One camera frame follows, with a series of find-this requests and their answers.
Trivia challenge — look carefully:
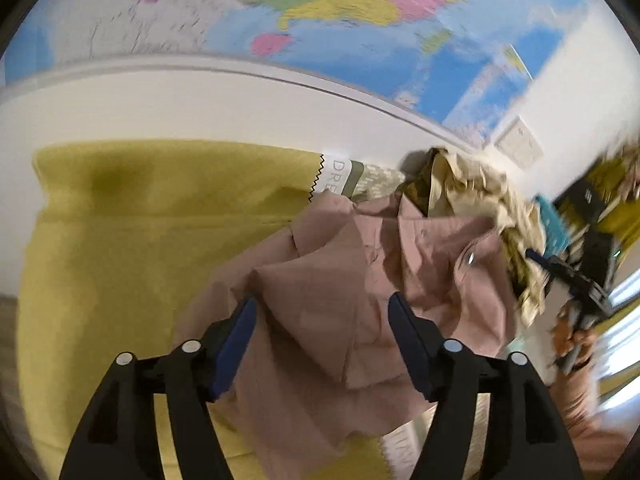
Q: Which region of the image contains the cream garment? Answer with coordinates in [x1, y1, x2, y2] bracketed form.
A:
[427, 147, 550, 327]

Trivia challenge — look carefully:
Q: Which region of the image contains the brown garment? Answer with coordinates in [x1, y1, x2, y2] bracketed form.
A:
[399, 150, 452, 219]

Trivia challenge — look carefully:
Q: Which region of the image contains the colourful wall map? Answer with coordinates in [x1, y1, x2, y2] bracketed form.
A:
[4, 0, 603, 147]

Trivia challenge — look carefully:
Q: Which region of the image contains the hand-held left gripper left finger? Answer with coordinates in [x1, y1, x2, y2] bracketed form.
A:
[59, 296, 259, 480]

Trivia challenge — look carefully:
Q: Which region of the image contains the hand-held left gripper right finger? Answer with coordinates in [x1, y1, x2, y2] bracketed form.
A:
[387, 292, 584, 480]

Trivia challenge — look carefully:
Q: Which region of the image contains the yellow blanket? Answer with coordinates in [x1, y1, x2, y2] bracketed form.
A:
[16, 139, 328, 480]

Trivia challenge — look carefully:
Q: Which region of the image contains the black handbag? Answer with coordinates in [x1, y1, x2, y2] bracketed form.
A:
[554, 176, 610, 224]

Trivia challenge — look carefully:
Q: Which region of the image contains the yellow hanging garment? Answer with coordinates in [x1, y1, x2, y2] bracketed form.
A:
[584, 152, 640, 247]

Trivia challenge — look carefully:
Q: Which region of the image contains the person's right forearm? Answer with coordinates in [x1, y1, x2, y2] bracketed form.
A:
[547, 367, 640, 480]

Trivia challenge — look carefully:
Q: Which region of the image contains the white wall switch plate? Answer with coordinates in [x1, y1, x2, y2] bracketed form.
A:
[494, 115, 544, 169]

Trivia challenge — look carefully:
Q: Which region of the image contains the pink shirt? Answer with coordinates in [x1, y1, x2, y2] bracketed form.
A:
[172, 192, 522, 480]

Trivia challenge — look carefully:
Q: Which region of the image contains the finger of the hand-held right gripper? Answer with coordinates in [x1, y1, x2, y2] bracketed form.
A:
[525, 249, 614, 318]

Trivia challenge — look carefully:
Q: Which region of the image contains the person's right hand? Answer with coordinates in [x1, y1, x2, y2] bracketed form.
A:
[552, 305, 599, 377]

